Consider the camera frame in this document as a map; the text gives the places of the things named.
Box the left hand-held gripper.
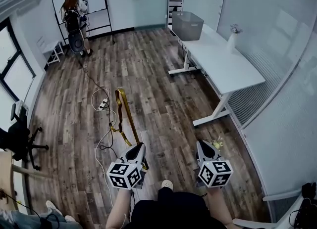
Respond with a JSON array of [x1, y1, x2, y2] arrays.
[[106, 142, 150, 190]]

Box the white bench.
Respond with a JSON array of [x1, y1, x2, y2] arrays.
[[232, 189, 306, 229]]

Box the grey plastic container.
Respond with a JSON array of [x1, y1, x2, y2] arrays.
[[171, 11, 205, 42]]

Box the white cable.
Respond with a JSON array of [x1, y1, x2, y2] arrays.
[[91, 88, 117, 207]]

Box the white desk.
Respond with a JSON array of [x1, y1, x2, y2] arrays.
[[168, 23, 266, 128]]

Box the black office chair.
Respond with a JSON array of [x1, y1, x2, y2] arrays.
[[0, 102, 50, 171]]

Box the black bag with cables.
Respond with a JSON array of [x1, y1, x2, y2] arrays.
[[288, 182, 317, 229]]

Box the wooden chair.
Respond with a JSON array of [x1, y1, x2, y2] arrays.
[[0, 149, 53, 212]]

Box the person's black clothing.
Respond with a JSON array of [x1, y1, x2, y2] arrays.
[[123, 186, 229, 229]]

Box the white power strip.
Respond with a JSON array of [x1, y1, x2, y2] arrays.
[[98, 98, 110, 111]]

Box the small white side table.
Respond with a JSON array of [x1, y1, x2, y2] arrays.
[[42, 40, 65, 66]]

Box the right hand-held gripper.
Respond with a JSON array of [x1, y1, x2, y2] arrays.
[[195, 139, 234, 189]]

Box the black cable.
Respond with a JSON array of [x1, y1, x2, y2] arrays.
[[78, 59, 120, 155]]

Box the black window frame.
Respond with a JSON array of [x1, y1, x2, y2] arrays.
[[0, 16, 37, 103]]

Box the person's right forearm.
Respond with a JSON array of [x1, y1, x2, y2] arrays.
[[205, 185, 235, 229]]

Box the yellow artificial flowers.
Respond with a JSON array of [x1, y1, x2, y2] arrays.
[[211, 136, 224, 150]]

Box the person's left forearm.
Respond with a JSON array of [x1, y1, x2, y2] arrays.
[[106, 187, 136, 229]]

